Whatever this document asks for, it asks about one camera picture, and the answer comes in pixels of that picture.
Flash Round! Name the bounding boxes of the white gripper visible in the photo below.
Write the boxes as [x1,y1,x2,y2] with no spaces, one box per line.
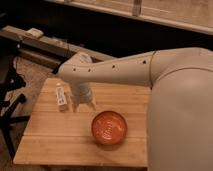
[70,82,96,112]

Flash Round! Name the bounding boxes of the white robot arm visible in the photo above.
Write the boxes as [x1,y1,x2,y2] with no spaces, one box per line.
[58,47,213,171]

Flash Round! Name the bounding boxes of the orange ceramic bowl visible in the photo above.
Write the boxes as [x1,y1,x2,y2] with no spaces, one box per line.
[91,111,128,145]

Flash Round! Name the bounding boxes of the wooden table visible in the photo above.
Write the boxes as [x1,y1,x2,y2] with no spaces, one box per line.
[14,78,150,167]

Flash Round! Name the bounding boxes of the black tripod stand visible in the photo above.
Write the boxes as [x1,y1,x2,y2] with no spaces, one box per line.
[0,52,30,159]

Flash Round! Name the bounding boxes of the long grey floor beam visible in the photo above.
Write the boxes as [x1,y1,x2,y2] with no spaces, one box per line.
[0,26,113,61]

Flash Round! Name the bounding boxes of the small white box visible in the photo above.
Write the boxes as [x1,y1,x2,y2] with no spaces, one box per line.
[26,28,43,38]

